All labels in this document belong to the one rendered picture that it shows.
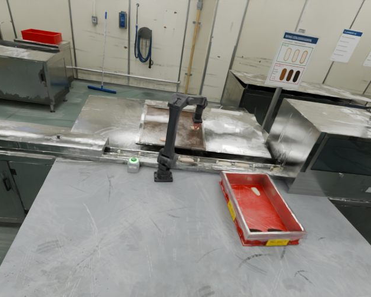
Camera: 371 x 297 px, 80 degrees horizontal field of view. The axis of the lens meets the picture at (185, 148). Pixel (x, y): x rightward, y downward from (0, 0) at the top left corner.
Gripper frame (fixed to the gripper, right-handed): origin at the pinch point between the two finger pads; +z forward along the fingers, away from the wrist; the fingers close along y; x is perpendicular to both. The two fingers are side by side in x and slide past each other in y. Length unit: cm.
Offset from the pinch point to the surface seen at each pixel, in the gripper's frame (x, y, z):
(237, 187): -21, -54, 7
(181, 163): 14.0, -34.9, 5.6
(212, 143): -12.9, -12.5, 5.6
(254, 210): -25, -73, 4
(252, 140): -49.0, -7.0, 5.3
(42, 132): 107, -13, 2
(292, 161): -58, -46, -11
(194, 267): 17, -104, -1
